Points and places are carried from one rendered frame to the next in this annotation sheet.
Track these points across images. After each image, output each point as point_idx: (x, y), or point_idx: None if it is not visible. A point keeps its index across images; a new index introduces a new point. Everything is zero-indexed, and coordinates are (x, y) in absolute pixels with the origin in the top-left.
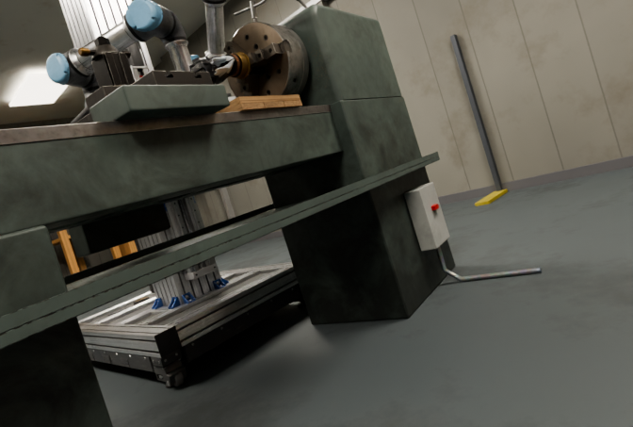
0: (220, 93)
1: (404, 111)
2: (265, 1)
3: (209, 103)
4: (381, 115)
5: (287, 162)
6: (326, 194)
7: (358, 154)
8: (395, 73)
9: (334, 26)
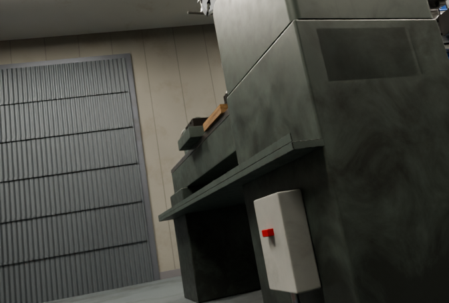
0: (188, 132)
1: (291, 53)
2: None
3: (186, 139)
4: (257, 88)
5: (220, 160)
6: (194, 192)
7: (236, 150)
8: None
9: (222, 12)
